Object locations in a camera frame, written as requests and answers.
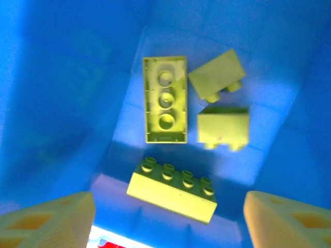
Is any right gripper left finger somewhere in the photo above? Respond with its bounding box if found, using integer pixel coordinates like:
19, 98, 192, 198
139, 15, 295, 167
0, 191, 96, 248

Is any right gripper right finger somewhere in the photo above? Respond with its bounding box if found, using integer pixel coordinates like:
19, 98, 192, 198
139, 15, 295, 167
243, 190, 331, 248

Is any long red lego brick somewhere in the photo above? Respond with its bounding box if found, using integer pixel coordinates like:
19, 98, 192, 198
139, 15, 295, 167
99, 239, 124, 248

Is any small green lego brick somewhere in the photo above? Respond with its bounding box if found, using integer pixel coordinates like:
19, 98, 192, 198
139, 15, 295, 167
188, 49, 246, 104
197, 106, 251, 152

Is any long green lego brick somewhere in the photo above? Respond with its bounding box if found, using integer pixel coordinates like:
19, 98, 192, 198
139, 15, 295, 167
142, 55, 188, 144
126, 156, 218, 225

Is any blue three-compartment plastic bin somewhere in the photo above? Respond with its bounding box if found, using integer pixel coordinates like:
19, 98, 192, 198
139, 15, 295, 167
0, 0, 331, 248

